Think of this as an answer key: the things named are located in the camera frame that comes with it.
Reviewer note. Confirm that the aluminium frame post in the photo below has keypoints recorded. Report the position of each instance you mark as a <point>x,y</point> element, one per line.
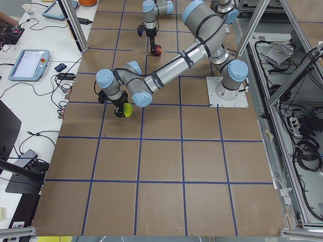
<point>74,25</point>

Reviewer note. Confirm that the green apple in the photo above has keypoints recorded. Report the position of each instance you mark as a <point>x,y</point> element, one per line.
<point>130,109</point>

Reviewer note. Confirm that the blue teach pendant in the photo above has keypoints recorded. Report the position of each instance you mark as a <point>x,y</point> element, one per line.
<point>30,65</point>
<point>54,12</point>

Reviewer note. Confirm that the orange cylindrical container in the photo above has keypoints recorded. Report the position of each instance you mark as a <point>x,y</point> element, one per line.
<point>87,3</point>

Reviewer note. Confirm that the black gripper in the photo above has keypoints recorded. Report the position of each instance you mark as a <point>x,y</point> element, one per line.
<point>119,102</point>
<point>152,36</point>

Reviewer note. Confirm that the black monitor stand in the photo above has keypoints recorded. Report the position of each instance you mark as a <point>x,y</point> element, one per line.
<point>28,172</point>

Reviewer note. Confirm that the white power strip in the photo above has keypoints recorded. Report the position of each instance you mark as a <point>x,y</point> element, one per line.
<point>294,125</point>

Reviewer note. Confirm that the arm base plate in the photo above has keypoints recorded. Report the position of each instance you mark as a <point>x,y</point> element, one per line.
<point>219,96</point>

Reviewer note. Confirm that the black power adapter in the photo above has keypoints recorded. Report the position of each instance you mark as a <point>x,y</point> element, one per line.
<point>84,21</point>

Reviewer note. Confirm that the grey box device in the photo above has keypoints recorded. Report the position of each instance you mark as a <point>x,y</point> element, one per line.
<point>26,158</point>

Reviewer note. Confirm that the dark red apple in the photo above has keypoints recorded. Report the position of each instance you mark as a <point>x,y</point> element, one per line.
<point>156,50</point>

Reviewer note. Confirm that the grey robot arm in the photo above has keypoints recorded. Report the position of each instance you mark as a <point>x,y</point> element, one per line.
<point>154,9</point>
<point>208,29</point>

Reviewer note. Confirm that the dark blue checkered pouch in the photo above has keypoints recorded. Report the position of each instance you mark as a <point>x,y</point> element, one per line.
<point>60,67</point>

